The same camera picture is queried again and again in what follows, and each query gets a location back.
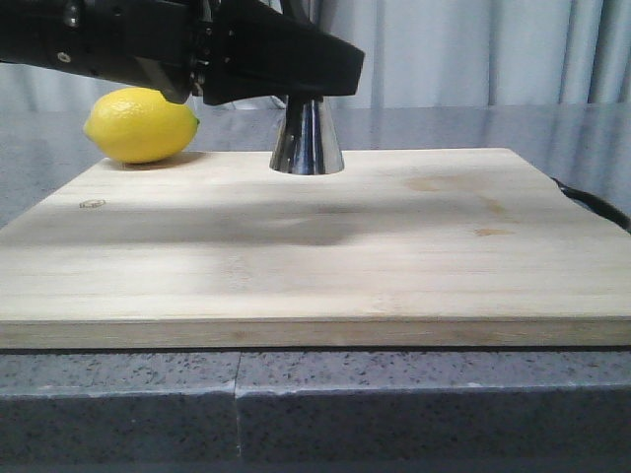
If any silver steel jigger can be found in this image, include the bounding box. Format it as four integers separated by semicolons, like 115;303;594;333
269;95;345;175

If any yellow lemon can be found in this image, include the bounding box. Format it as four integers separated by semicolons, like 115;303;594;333
83;88;199;164

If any grey curtain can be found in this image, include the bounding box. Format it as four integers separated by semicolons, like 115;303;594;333
0;0;631;112

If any light wooden cutting board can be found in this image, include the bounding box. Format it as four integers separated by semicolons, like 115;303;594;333
1;149;630;349

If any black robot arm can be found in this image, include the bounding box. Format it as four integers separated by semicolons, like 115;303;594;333
1;1;364;105

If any black cable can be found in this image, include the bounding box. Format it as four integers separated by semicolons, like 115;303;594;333
549;176;631;234

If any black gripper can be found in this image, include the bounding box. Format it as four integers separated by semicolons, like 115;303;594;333
63;1;365;105

